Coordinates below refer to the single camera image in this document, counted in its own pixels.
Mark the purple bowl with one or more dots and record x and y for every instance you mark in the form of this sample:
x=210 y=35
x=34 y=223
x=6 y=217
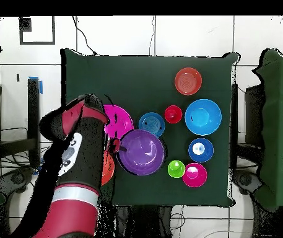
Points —
x=141 y=156

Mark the green cup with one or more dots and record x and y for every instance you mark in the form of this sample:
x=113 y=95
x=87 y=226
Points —
x=176 y=171

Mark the small orange ridged bowl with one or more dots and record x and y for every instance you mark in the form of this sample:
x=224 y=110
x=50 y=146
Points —
x=188 y=81

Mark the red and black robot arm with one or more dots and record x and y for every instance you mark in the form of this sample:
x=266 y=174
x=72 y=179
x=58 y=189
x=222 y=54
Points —
x=76 y=213

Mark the large orange bowl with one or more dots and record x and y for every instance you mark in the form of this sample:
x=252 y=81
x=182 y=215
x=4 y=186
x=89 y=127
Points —
x=109 y=171

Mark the large pink bowl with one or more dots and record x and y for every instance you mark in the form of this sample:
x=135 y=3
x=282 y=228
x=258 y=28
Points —
x=121 y=119

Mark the small light blue ridged bowl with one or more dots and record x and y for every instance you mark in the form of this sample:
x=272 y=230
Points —
x=151 y=122

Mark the red cup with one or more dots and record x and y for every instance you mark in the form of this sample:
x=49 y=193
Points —
x=173 y=114

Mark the dark green tablecloth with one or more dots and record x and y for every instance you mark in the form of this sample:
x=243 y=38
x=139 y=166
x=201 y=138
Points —
x=143 y=81

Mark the small dark blue bowl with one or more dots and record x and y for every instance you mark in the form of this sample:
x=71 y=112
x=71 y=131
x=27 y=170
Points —
x=193 y=153

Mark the small pink-red bowl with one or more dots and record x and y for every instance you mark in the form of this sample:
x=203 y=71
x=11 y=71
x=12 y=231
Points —
x=194 y=179

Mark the large blue bowl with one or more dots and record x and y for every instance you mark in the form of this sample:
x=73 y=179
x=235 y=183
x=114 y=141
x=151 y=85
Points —
x=203 y=117

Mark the black metal stand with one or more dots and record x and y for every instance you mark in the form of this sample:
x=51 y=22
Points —
x=33 y=111
x=234 y=111

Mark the blue tape strip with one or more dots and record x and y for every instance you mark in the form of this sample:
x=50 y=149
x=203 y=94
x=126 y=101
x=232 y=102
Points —
x=40 y=86

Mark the black floor stand base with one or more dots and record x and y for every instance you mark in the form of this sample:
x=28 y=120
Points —
x=245 y=179
x=17 y=178

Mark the black square floor frame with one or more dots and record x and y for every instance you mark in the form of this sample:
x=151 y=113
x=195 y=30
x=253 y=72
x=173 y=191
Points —
x=37 y=43

